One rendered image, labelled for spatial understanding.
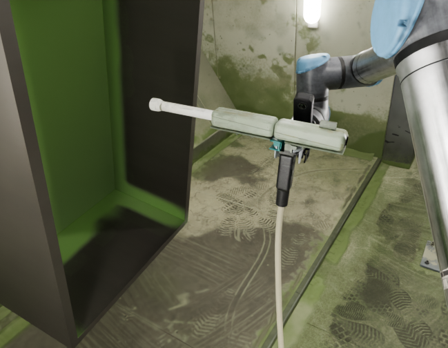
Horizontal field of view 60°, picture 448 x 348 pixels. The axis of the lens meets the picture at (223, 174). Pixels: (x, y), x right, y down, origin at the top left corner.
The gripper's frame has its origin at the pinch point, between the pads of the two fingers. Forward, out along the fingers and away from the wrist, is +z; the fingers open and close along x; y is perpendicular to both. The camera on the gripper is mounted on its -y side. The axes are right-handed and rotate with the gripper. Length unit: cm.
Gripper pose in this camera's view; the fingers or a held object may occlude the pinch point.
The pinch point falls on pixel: (286, 144)
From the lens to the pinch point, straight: 89.2
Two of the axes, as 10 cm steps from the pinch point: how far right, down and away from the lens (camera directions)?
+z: -3.8, 3.8, -8.4
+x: -9.2, -2.4, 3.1
